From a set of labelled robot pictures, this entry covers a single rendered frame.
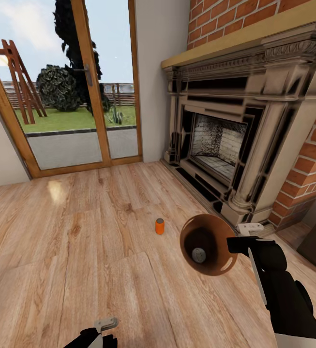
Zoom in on trash can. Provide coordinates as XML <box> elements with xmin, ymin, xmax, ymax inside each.
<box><xmin>180</xmin><ymin>214</ymin><xmax>238</xmax><ymax>277</ymax></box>

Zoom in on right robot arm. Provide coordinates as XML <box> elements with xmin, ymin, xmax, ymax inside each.
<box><xmin>227</xmin><ymin>222</ymin><xmax>316</xmax><ymax>348</ymax></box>

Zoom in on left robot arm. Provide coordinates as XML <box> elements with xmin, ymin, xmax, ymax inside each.
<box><xmin>63</xmin><ymin>316</ymin><xmax>118</xmax><ymax>348</ymax></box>

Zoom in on can of soda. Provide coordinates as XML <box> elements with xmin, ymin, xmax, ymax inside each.
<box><xmin>155</xmin><ymin>218</ymin><xmax>165</xmax><ymax>234</ymax></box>
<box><xmin>191</xmin><ymin>244</ymin><xmax>208</xmax><ymax>263</ymax></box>

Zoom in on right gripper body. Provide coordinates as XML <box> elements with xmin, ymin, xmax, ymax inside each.
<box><xmin>227</xmin><ymin>236</ymin><xmax>259</xmax><ymax>256</ymax></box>

